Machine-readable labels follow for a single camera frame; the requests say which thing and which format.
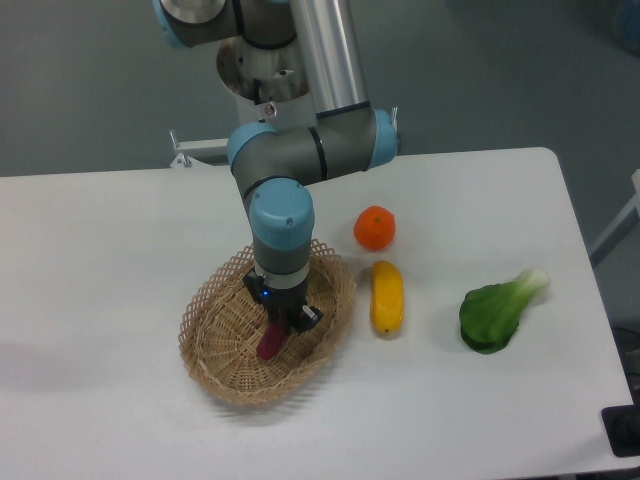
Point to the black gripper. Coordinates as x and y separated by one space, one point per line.
287 309

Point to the purple sweet potato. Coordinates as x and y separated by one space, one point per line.
272 341

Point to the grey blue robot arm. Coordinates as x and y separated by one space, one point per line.
273 169

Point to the woven wicker basket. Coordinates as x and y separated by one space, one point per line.
222 326

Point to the yellow squash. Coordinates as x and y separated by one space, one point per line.
387 298

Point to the orange tangerine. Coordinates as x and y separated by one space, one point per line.
375 228

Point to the green bok choy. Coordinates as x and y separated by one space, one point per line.
489 316

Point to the black device at table edge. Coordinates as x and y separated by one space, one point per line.
622 428

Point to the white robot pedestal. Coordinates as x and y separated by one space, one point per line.
267 85

